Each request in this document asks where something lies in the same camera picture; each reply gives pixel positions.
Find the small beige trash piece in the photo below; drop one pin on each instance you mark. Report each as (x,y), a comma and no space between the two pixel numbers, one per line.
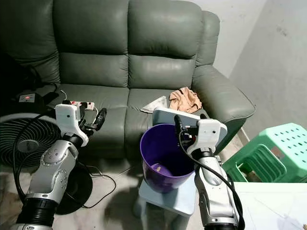
(156,167)

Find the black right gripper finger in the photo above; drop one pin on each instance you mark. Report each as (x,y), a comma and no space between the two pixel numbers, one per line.
(180,128)

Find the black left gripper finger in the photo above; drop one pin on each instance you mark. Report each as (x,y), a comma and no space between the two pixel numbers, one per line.
(101,119)

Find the black charger with red light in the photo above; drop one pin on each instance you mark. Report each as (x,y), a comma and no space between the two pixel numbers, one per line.
(27,98)

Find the black floor fan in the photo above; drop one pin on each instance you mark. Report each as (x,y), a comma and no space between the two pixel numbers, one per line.
(24,139)

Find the light blue plastic stool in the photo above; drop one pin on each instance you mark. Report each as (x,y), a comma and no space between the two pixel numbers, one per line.
(165,201)

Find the white crumpled paper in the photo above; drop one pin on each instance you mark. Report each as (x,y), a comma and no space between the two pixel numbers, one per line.
(156,104)

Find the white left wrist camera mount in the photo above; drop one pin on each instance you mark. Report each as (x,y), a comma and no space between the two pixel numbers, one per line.
(68,120)

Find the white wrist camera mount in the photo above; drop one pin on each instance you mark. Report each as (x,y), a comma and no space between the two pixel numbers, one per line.
(68,120)
(211,133)

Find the green plastic stool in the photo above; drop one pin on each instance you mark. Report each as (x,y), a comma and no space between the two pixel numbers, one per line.
(273,148)

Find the white power strip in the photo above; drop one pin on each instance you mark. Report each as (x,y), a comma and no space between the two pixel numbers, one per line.
(87,104)

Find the beige crumpled cloth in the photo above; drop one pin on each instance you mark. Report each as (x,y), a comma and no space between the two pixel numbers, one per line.
(185,99)

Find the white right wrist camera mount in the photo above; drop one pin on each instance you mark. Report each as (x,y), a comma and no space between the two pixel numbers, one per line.
(211,133)

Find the purple plastic rubbish bin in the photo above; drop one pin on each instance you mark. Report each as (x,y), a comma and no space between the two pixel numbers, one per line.
(165,153)

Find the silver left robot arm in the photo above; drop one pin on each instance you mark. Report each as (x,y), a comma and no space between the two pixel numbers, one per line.
(50,177)

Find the green leather sofa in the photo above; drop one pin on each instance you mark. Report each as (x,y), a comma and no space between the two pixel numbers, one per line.
(153,72)

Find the white table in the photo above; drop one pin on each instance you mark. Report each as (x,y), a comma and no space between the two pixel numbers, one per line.
(273,208)

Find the light blue flat board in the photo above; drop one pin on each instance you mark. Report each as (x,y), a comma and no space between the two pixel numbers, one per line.
(165,117)

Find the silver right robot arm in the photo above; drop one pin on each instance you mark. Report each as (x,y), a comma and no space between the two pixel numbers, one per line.
(213,191)

